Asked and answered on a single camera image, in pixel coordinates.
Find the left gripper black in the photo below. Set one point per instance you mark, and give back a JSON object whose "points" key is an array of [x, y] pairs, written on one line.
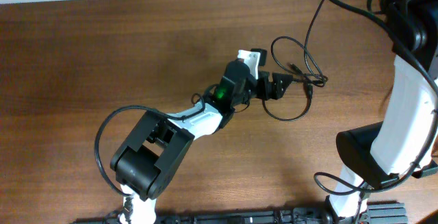
{"points": [[278, 92]]}

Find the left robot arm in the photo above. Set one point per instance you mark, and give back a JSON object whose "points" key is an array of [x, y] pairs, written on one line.
{"points": [[149, 157]]}

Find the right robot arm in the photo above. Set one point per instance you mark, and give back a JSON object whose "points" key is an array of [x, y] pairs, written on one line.
{"points": [[382, 156]]}

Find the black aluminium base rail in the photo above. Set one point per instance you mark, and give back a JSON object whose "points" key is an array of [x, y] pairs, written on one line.
{"points": [[267, 215]]}

